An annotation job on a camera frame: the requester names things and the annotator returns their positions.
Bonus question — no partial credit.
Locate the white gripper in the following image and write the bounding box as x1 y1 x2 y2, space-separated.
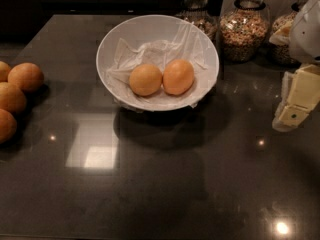
269 0 320 132

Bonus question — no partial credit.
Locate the orange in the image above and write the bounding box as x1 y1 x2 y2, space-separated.
163 59 194 95
129 64 162 96

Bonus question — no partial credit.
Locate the white bowl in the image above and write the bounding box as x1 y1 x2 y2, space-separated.
95 14 220 113

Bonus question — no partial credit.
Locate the right glass grain jar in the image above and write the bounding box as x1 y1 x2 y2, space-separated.
268 0 308 66

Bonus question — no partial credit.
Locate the glass grain jar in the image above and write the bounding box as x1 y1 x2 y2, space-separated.
220 0 270 63
176 0 218 41
268 0 308 66

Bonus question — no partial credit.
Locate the middle glass grain jar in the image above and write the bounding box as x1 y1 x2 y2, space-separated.
220 0 270 63

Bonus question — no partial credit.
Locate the white paper liner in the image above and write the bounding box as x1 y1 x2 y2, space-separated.
105 21 214 112

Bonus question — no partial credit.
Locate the left glass grain jar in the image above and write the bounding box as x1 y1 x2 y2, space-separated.
176 0 218 41

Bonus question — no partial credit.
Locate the orange upper left table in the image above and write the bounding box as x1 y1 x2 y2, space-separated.
8 63 44 93

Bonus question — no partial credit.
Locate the orange table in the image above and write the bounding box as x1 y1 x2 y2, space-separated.
8 63 44 93
0 109 17 144
0 82 27 114

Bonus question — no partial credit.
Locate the orange middle left table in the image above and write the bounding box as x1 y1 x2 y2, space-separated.
0 82 27 114

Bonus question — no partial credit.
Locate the orange top left edge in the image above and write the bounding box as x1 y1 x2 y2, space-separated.
0 61 11 82

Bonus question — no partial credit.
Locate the orange lower left table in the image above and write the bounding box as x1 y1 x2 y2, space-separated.
0 109 17 144

